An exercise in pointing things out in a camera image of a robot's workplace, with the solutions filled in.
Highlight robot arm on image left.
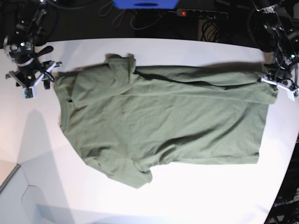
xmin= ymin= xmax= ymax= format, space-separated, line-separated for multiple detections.
xmin=3 ymin=0 xmax=62 ymax=91

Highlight blue box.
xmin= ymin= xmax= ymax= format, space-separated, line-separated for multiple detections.
xmin=113 ymin=0 xmax=178 ymax=9

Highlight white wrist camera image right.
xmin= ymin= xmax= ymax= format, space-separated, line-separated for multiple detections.
xmin=287 ymin=88 xmax=299 ymax=101

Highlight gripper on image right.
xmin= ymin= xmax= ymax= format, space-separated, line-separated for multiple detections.
xmin=261 ymin=64 xmax=299 ymax=93

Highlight green t-shirt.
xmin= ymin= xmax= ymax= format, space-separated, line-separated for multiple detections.
xmin=54 ymin=55 xmax=278 ymax=189

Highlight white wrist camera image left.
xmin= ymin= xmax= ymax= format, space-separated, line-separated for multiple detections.
xmin=22 ymin=86 xmax=36 ymax=99

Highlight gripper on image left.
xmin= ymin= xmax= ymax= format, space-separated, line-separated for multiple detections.
xmin=5 ymin=61 xmax=62 ymax=90

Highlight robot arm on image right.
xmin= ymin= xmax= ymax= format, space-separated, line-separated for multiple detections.
xmin=252 ymin=0 xmax=299 ymax=99

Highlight black power strip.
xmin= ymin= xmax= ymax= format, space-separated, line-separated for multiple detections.
xmin=176 ymin=9 xmax=228 ymax=20

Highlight black coiled cables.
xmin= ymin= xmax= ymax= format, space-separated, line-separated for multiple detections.
xmin=201 ymin=20 xmax=221 ymax=42

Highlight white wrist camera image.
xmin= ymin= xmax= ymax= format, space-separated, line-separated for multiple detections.
xmin=22 ymin=86 xmax=36 ymax=99
xmin=287 ymin=88 xmax=299 ymax=101

